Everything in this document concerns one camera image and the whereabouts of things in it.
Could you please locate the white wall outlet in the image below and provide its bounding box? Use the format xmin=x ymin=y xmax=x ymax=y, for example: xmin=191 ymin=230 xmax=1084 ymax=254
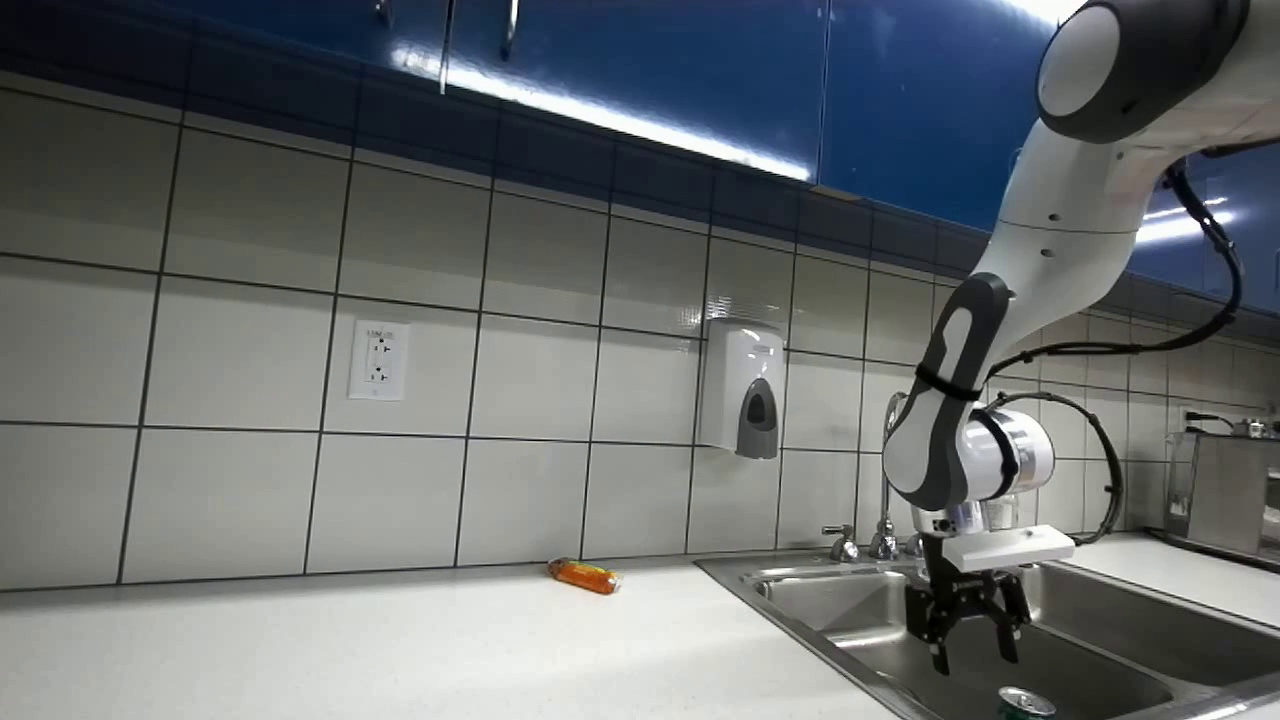
xmin=343 ymin=317 xmax=418 ymax=409

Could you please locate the chrome faucet handle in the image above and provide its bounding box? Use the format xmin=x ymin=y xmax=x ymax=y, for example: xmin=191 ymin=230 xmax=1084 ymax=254
xmin=821 ymin=520 xmax=865 ymax=562

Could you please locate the white wall soap dispenser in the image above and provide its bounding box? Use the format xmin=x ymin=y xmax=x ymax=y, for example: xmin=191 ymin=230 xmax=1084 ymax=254
xmin=696 ymin=317 xmax=791 ymax=462

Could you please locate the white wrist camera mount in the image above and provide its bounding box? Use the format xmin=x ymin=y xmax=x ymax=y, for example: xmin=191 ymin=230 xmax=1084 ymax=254
xmin=920 ymin=493 xmax=1079 ymax=578

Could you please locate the stainless steel double sink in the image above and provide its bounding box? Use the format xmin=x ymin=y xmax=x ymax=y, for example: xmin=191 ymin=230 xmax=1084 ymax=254
xmin=696 ymin=547 xmax=1280 ymax=720

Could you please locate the chrome gooseneck faucet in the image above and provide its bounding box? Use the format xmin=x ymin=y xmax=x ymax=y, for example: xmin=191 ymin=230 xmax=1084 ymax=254
xmin=867 ymin=387 xmax=920 ymax=562

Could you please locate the blue upper cabinet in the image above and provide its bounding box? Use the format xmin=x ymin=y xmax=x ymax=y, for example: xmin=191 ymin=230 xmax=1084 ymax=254
xmin=0 ymin=0 xmax=1280 ymax=319

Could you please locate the stainless steel appliance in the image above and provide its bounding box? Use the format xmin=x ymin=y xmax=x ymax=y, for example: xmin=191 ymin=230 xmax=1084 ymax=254
xmin=1165 ymin=403 xmax=1280 ymax=570

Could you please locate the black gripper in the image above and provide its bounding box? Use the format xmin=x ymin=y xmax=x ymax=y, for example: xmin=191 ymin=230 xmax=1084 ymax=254
xmin=907 ymin=556 xmax=1035 ymax=676

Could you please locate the small orange object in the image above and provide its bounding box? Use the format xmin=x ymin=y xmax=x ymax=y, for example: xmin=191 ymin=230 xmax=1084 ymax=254
xmin=545 ymin=550 xmax=626 ymax=600

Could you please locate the green soda can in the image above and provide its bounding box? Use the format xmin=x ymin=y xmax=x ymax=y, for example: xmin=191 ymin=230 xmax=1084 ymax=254
xmin=995 ymin=680 xmax=1064 ymax=720

